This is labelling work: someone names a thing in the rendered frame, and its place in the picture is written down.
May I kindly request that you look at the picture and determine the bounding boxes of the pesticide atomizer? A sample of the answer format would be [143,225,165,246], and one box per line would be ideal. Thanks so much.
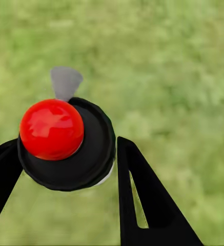
[17,66,116,192]

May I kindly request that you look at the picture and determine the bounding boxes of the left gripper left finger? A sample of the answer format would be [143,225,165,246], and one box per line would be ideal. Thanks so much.
[0,139,23,214]

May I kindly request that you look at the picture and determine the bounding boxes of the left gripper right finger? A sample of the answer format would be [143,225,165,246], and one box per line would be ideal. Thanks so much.
[117,137,203,246]

